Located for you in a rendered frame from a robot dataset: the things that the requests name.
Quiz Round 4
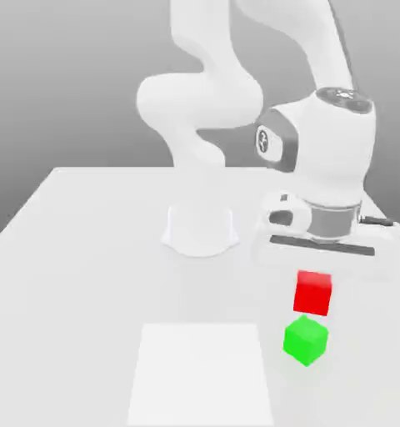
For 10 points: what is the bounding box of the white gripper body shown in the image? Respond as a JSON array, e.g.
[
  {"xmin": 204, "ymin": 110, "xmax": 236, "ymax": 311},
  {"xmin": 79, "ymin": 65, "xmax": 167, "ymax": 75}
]
[{"xmin": 251, "ymin": 233, "xmax": 393, "ymax": 273}]

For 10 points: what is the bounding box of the small red cube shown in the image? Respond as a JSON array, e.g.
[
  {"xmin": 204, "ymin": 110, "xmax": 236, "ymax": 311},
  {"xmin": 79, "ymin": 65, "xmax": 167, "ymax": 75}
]
[{"xmin": 292, "ymin": 269, "xmax": 333, "ymax": 317}]

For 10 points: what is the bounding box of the small green cube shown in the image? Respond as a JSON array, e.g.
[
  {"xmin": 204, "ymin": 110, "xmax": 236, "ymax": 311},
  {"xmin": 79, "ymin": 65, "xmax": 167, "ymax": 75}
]
[{"xmin": 282, "ymin": 314, "xmax": 330, "ymax": 368}]

